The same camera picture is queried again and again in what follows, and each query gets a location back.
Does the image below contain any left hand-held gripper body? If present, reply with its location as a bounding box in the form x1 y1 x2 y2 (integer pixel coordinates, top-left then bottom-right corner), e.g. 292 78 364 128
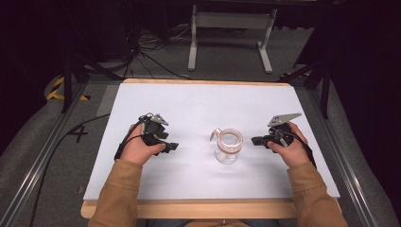
137 113 170 148

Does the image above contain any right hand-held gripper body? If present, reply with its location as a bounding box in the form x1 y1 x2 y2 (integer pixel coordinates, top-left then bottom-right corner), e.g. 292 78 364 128
267 113 303 148

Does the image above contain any clear glass jar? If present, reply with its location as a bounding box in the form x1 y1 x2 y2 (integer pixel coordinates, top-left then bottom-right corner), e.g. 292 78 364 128
209 127 244 165

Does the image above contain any person's left hand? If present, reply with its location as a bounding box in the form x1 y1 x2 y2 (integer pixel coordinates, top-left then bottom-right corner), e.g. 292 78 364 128
119 123 166 166

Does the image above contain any person's right hand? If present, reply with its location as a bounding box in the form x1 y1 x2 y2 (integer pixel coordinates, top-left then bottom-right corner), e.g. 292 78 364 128
266 122 311 168

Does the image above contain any white table sheet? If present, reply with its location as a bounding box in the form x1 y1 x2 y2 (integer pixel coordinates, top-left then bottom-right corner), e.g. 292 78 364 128
82 82 341 201

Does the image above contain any black tripod stand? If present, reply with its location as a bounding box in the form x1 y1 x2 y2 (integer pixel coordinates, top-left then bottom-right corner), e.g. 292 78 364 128
60 31 125 114
277 60 333 119

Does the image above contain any yellow black hazard tape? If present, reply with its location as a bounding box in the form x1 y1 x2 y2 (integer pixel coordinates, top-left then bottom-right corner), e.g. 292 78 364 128
46 76 91 102

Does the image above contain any white metal stand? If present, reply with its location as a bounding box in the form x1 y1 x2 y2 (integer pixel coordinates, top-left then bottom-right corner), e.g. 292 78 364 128
187 4 278 75

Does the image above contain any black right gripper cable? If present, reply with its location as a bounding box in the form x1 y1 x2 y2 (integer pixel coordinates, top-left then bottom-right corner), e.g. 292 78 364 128
272 127 318 169

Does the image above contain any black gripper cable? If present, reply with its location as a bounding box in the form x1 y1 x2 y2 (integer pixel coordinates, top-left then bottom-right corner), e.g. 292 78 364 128
28 113 144 227
272 127 318 169

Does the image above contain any aluminium floor rail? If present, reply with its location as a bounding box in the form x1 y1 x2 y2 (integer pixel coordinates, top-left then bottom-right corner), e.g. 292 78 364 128
0 82 88 227
307 88 376 227

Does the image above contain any bundle of floor cables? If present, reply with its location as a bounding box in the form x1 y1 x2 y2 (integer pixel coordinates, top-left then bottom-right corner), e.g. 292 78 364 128
107 25 197 81

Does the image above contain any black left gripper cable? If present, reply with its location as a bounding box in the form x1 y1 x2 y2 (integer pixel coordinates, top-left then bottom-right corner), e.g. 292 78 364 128
28 113 144 227

